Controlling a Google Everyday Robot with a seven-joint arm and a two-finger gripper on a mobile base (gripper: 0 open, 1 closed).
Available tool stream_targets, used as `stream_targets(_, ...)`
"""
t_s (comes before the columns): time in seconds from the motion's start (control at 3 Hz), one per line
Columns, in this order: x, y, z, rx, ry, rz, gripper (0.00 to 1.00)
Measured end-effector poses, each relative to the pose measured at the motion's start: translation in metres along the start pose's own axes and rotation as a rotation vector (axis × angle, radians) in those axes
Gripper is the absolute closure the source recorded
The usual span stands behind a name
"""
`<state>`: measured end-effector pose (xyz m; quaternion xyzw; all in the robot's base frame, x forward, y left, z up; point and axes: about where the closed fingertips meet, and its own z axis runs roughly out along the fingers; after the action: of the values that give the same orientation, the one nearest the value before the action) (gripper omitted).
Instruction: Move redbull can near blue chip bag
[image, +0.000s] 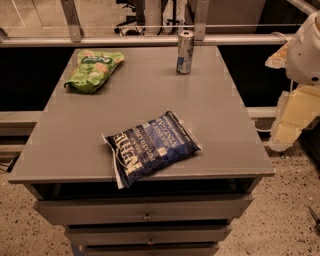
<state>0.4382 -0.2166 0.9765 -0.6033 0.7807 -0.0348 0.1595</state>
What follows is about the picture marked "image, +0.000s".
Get silver blue redbull can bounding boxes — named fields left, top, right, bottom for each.
left=176, top=30, right=194, bottom=74

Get white cable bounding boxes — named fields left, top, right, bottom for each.
left=252, top=120, right=273, bottom=134

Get green chip bag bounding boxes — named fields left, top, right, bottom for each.
left=64, top=49, right=124, bottom=94

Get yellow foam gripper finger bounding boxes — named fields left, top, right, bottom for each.
left=265, top=43, right=289, bottom=69
left=268, top=84, right=320, bottom=152

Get grey drawer cabinet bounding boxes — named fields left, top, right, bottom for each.
left=10, top=46, right=273, bottom=256

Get blue kettle chip bag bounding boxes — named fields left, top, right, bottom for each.
left=103, top=111, right=201, bottom=189

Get metal railing frame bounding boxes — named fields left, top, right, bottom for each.
left=0, top=0, right=320, bottom=48

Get black office chair base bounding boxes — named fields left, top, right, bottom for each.
left=114, top=0, right=145, bottom=34

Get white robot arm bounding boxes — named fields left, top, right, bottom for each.
left=265, top=11, right=320, bottom=152

